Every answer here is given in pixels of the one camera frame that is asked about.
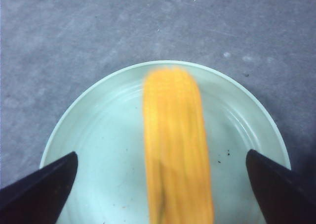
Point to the green round plate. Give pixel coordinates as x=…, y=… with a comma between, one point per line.
x=104, y=126

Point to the yellow corn cob piece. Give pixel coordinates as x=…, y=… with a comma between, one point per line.
x=176, y=150

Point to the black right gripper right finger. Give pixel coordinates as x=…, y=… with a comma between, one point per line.
x=284, y=196

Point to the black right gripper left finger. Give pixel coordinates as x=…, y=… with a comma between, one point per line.
x=39, y=197

